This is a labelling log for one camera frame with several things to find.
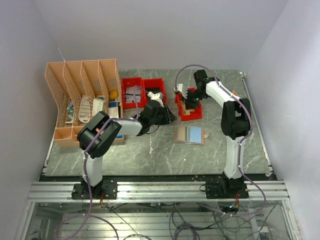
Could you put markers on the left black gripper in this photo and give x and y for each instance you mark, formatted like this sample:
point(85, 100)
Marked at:
point(169, 117)

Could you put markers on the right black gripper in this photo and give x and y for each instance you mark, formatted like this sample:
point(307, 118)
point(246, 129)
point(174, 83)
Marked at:
point(189, 104)

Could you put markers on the gold cards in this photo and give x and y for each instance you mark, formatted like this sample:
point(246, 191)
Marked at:
point(186, 112)

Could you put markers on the red plastic bin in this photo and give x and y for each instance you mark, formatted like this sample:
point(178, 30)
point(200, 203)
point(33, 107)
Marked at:
point(155, 85)
point(196, 115)
point(133, 82)

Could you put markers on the brown leather card holder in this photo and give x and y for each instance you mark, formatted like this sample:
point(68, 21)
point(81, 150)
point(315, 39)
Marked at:
point(192, 135)

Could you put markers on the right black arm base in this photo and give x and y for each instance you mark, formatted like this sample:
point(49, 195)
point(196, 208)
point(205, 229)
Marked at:
point(225, 189)

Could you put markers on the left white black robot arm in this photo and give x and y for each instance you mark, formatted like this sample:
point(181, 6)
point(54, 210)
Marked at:
point(97, 136)

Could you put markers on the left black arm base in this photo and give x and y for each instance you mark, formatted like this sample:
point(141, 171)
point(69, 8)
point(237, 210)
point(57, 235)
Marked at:
point(106, 190)

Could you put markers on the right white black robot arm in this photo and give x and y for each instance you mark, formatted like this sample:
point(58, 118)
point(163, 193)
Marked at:
point(236, 124)

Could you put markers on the white black cards stack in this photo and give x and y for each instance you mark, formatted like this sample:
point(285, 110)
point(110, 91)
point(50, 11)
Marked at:
point(132, 95)

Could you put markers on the orange spiral notepad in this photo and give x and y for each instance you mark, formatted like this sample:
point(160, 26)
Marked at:
point(234, 93)

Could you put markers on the yellow round object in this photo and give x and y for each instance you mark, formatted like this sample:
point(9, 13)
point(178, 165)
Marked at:
point(113, 95)

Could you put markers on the white green box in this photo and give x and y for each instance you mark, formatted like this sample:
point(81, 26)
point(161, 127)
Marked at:
point(99, 105)

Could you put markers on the white oval package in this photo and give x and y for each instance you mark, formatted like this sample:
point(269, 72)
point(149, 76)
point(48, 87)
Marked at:
point(84, 110)

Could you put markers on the pink mesh desk organizer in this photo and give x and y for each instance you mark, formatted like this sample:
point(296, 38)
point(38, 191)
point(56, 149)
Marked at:
point(74, 86)

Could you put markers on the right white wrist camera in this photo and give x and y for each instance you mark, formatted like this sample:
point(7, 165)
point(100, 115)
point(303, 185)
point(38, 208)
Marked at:
point(181, 89)

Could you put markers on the aluminium frame rails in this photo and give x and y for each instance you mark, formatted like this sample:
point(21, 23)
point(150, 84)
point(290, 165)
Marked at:
point(155, 192)

